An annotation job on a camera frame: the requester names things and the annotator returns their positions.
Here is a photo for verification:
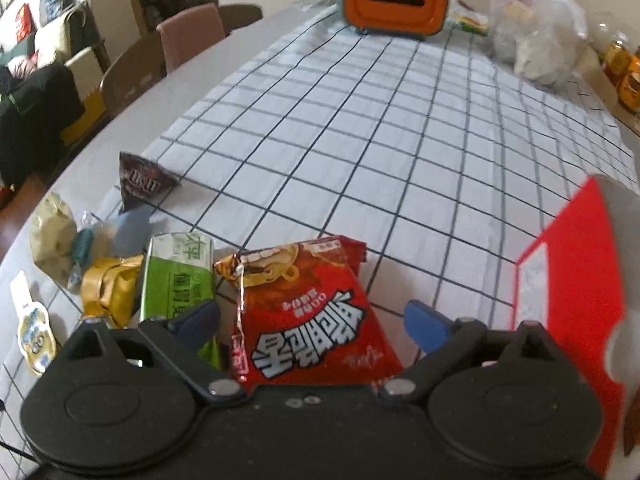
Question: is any white checked tablecloth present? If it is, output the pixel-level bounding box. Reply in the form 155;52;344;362
0;4;640;466

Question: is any clear plastic food bag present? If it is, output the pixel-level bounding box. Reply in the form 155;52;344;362
486;0;590;92

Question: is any golden yellow snack packet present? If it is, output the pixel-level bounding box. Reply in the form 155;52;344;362
80;254;147;332

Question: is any red cardboard box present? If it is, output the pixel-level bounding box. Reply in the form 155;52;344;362
511;174;640;477

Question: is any pink upholstered chair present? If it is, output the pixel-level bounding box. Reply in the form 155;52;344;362
156;2;227;74

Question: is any brown dining chair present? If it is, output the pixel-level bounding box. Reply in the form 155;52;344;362
99;35;167;117
218;3;264;37

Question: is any orange drink bottle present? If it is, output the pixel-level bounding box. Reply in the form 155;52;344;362
617;47;640;114
602;39;634;87

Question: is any red snack packet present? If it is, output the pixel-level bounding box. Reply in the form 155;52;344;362
214;235;407;395

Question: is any beige snack packet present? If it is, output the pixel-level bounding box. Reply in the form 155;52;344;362
29;191;80;282

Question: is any sofa with cushions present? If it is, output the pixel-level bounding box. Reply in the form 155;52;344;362
0;2;110;147

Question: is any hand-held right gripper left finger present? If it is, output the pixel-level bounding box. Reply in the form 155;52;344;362
60;300;247;405

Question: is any dark triangular chocolate packet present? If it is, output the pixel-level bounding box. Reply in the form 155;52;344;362
118;152;182;212

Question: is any teal candy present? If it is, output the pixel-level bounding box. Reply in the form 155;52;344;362
69;229;97;273

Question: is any green white packet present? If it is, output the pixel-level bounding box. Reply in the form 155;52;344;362
446;0;492;37

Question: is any black clothing pile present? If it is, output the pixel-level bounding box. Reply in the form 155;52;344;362
0;62;87;192

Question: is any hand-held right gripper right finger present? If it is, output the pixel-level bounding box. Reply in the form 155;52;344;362
379;299;579;403

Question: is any green snack packet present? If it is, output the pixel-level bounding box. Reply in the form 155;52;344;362
139;231;224;372

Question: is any white blue sachet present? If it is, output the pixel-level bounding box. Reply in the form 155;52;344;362
9;270;57;379

